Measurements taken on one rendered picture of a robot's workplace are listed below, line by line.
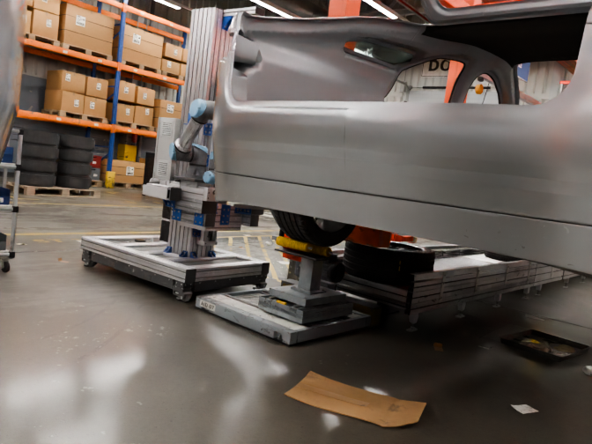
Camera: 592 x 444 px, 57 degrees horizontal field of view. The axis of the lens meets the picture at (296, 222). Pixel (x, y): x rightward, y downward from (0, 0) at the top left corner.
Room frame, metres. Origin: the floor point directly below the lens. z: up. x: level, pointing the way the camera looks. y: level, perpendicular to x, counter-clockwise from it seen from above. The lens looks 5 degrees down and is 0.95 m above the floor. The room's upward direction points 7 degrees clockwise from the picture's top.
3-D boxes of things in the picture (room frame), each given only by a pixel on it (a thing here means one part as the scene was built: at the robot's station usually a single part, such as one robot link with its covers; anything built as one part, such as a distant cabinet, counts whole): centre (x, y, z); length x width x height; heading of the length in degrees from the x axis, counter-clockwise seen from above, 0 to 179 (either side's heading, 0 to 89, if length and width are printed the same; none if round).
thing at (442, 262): (4.66, -1.29, 0.14); 2.47 x 0.85 x 0.27; 139
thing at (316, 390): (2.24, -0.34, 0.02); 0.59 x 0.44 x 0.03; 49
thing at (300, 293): (3.33, -0.13, 0.32); 0.40 x 0.30 x 0.28; 139
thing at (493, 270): (4.40, -1.60, 0.28); 2.47 x 0.06 x 0.22; 139
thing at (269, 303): (3.33, -0.13, 0.13); 0.50 x 0.36 x 0.10; 139
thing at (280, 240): (3.29, 0.00, 0.51); 0.29 x 0.06 x 0.06; 49
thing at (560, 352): (3.54, -1.75, 0.02); 0.52 x 0.42 x 0.04; 133
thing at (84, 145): (9.75, 4.43, 0.55); 1.40 x 0.80 x 1.09; 145
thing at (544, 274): (5.98, -2.43, 0.20); 1.00 x 0.86 x 0.39; 139
